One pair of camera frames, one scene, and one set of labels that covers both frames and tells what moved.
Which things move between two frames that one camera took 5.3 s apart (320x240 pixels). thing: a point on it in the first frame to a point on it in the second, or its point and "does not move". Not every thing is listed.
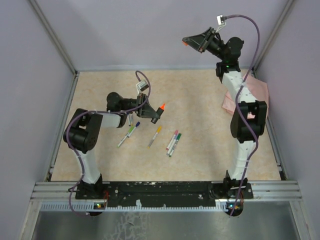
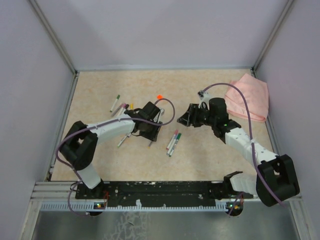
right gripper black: (195, 42) to (191, 116)
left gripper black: (146, 111) to (152, 136)
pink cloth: (258, 89) does not move
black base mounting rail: (165, 194) does not move
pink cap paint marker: (176, 133) does not move
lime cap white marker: (129, 132) does not move
